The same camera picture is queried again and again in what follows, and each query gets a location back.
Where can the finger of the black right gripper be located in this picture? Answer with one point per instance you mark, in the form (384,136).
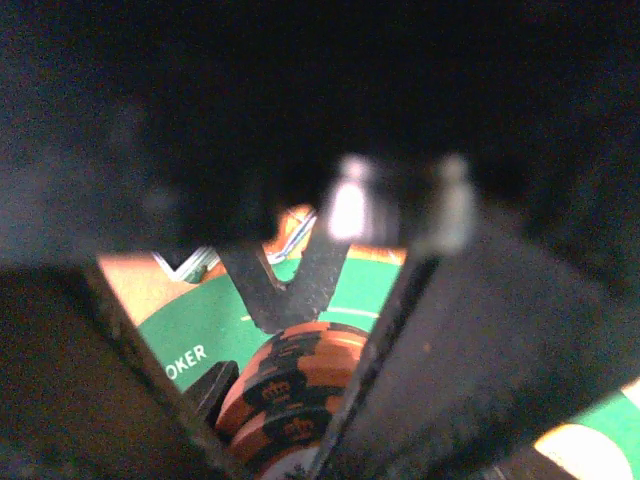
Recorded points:
(254,279)
(314,283)

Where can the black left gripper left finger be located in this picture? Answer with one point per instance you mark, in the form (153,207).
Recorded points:
(82,393)

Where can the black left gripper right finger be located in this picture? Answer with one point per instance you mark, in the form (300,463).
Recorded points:
(475,357)

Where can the orange big blind button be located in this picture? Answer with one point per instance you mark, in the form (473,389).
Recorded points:
(585,453)

